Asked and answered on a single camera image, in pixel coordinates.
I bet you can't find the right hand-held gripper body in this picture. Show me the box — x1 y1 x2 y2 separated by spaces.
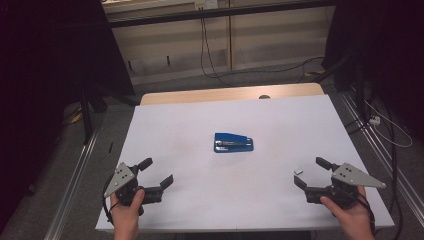
304 162 387 211

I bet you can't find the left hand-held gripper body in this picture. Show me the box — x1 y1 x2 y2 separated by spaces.
103 162 164 216

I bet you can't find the blue stapler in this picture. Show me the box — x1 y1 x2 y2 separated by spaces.
213 132 255 154

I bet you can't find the person's left hand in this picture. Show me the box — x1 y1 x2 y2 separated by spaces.
109 188 146 228

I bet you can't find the person's right hand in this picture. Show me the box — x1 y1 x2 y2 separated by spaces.
319 185 373 231

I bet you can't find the white table cover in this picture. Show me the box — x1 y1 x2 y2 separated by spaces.
95 94 395 233

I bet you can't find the black metal stand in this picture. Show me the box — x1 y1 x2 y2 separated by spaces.
313 53 368 125
79 82 138 145

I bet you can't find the light wooden table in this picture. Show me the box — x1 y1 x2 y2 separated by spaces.
139 82 325 106

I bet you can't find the black curtain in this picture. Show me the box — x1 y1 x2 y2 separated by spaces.
321 0 424 141
0 0 136 231

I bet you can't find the black horizontal bar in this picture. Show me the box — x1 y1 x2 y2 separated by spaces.
108 0 336 29

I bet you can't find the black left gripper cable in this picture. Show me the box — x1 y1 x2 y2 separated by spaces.
101 175 117 224

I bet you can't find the aluminium floor rail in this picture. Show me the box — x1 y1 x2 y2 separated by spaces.
339 91 424 218
43 129 100 240

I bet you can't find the thick black floor cable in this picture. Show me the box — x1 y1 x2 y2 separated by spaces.
379 99 405 240

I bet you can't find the white cable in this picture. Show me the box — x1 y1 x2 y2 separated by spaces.
363 99 414 149

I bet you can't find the long black floor cable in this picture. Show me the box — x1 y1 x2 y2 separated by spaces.
202 18 326 80

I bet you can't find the black hanging cable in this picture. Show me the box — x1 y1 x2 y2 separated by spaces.
199 18 235 89

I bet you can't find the white wall socket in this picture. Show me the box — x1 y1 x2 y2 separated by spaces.
194 0 219 10

